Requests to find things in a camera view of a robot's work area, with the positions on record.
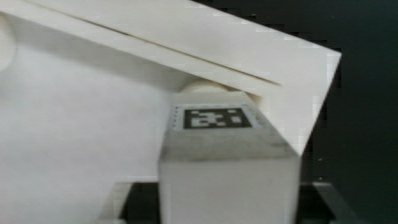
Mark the white square table top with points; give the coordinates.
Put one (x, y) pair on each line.
(100, 56)

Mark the white table leg with tag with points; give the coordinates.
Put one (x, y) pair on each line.
(230, 166)

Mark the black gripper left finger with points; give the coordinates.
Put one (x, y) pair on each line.
(132, 206)

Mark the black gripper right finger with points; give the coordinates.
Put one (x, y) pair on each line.
(322, 206)

